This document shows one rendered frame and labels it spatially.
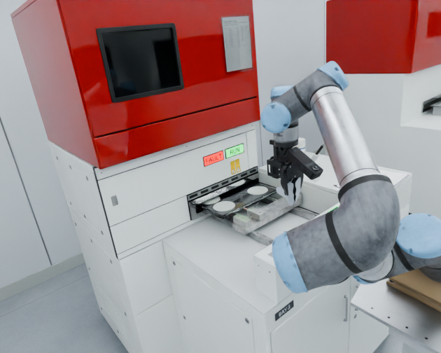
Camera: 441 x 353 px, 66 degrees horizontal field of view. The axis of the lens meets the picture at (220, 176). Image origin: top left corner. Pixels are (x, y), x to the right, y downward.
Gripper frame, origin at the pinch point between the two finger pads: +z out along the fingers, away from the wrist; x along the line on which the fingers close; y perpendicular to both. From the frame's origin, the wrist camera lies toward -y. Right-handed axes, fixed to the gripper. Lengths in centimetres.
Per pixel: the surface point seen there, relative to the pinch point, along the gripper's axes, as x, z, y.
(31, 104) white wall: 29, -23, 207
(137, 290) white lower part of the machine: 36, 47, 59
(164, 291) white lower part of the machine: 24, 55, 59
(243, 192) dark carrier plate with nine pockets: -25, 21, 53
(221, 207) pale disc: -7, 21, 49
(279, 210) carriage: -24.6, 22.7, 29.1
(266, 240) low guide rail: -7.0, 26.1, 20.7
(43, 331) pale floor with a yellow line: 72, 111, 149
